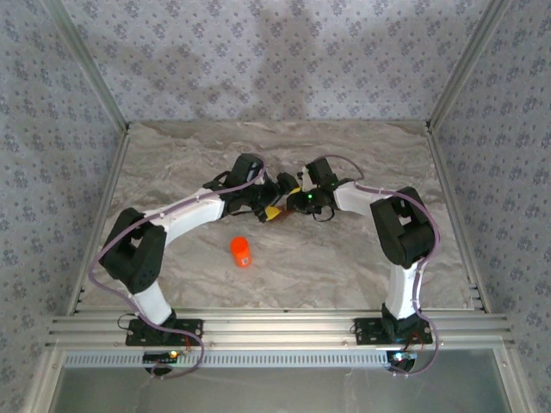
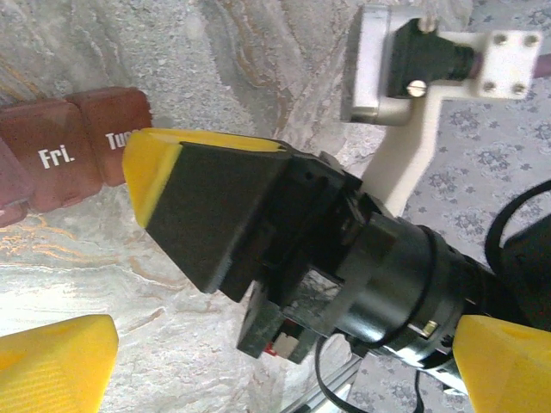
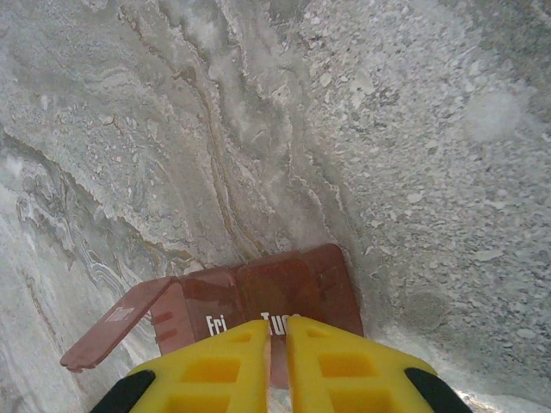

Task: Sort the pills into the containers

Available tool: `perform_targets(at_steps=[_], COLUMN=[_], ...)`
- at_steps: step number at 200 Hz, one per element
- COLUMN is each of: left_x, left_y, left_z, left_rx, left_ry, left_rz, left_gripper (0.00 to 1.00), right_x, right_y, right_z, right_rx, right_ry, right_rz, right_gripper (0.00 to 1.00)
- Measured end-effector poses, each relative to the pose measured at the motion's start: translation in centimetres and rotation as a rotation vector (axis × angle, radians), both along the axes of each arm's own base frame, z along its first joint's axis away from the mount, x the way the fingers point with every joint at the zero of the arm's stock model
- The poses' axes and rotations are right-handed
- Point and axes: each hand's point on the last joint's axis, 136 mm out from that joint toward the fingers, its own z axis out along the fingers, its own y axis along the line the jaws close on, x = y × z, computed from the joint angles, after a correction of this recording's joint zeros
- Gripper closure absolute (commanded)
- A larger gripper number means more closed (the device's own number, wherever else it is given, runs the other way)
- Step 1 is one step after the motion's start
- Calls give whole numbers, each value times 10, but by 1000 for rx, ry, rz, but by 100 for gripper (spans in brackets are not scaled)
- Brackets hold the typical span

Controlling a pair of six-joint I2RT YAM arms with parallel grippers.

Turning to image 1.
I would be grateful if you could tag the orange pill bottle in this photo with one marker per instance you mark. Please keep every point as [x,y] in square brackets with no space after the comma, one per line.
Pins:
[243,259]

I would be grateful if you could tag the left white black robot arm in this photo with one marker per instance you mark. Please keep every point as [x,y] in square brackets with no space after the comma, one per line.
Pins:
[189,213]

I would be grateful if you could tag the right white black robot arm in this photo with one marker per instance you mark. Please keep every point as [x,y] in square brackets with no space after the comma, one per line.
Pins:
[357,200]

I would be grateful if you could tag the grey metal panel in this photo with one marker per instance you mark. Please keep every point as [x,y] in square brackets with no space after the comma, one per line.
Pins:
[275,391]

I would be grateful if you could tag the small circuit board with LED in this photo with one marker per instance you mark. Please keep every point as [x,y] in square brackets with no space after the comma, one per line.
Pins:
[161,356]
[402,357]

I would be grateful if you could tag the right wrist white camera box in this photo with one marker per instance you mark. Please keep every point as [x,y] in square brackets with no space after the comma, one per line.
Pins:
[306,178]

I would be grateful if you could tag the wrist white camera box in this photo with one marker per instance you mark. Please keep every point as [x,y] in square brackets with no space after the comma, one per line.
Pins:
[306,178]
[261,180]

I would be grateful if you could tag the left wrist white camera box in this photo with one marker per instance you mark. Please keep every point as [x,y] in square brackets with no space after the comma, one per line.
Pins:
[261,180]

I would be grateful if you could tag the aluminium mounting rail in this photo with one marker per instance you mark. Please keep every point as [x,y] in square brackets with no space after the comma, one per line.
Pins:
[275,329]

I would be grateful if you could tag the aluminium table edge rail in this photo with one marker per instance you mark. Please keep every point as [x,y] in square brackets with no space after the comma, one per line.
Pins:
[443,172]
[114,172]

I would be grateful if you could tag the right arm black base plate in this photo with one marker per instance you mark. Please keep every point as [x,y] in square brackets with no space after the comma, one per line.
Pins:
[366,331]

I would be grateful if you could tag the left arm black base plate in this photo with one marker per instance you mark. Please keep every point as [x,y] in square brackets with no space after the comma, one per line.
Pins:
[138,337]

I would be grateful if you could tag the aluminium frame post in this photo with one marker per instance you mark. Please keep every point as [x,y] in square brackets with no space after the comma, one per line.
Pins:
[89,60]
[466,60]

